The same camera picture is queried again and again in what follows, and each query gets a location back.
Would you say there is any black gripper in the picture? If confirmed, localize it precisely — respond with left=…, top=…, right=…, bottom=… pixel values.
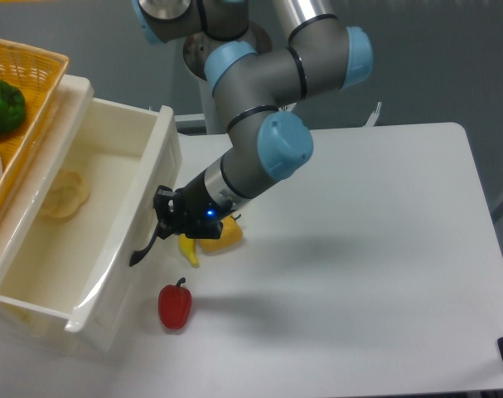
left=153, top=173, right=233, bottom=240

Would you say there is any white top drawer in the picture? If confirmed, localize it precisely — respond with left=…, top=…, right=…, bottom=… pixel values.
left=0, top=97, right=184, bottom=335

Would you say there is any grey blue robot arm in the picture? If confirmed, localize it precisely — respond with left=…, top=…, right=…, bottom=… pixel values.
left=133, top=1, right=373, bottom=239

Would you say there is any white drawer cabinet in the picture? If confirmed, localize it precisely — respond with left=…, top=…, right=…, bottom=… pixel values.
left=0, top=74, right=184, bottom=357

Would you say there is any yellow banana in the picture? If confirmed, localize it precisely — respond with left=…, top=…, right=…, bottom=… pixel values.
left=178, top=235, right=200, bottom=268

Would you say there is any yellow bell pepper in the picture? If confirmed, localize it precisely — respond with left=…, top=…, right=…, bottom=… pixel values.
left=199, top=216, right=244, bottom=253

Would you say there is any red bell pepper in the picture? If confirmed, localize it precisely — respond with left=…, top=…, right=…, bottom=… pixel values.
left=157, top=277, right=192, bottom=330

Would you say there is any round bread bun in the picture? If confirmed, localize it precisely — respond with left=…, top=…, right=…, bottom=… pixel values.
left=38, top=168, right=89, bottom=220

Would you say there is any yellow woven basket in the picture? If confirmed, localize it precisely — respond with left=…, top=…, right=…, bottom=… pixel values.
left=0, top=39, right=70, bottom=212

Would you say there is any green bell pepper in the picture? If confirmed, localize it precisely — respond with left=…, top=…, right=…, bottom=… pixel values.
left=0, top=80, right=26, bottom=134

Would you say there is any black top drawer handle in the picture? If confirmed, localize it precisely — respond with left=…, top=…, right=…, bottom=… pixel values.
left=128, top=224, right=161, bottom=267

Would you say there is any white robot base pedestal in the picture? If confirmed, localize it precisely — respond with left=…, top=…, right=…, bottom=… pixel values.
left=182, top=22, right=273, bottom=134

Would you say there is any white metal bracket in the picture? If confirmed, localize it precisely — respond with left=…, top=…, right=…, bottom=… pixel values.
left=364, top=101, right=382, bottom=128

